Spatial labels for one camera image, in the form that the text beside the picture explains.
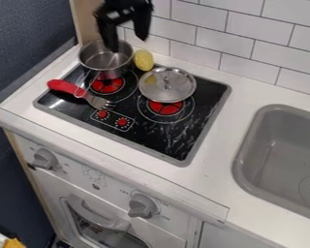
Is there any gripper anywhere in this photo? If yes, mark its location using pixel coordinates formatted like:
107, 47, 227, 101
92, 0, 155, 53

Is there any yellow toy lemon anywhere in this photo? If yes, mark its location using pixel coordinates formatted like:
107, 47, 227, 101
131, 48, 157, 73

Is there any toy stove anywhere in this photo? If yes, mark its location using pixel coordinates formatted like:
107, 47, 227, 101
32, 63, 233, 168

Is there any silver pot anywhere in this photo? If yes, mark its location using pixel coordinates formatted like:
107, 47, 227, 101
77, 39, 136, 80

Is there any silver lid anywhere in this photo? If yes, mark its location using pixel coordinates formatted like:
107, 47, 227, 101
137, 66, 199, 105

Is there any toy sink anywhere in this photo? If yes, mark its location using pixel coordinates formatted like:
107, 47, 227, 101
231, 104, 310, 224

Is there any red-handled silver fork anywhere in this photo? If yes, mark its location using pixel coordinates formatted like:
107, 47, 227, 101
46, 78, 118, 110

